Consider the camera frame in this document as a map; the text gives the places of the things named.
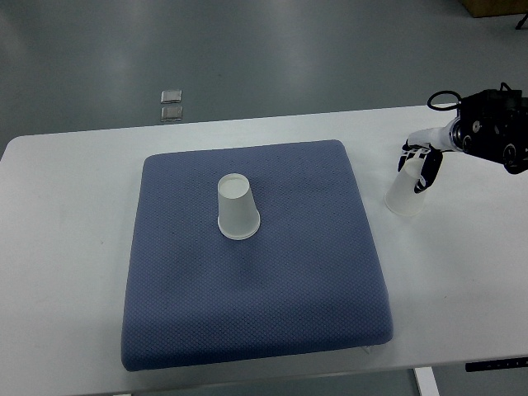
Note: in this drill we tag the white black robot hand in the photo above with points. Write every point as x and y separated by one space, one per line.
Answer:
428 146

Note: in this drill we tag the white paper cup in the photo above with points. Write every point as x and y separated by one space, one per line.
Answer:
401 197
238 217

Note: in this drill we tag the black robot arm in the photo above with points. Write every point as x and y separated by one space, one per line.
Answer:
492 125

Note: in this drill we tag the brown cardboard box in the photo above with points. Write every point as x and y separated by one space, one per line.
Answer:
494 8

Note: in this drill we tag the black tripod leg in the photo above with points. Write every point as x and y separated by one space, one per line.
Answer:
521 22

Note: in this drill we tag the white paper cup on cushion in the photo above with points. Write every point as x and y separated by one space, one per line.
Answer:
238 217

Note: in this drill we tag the blue fabric cushion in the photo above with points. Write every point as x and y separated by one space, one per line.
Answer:
308 280

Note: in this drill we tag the black table control panel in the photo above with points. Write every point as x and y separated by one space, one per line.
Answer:
502 364

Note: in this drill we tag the white table leg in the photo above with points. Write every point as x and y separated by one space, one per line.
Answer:
426 381

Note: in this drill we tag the upper metal floor plate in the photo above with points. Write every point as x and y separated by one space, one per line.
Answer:
171 96

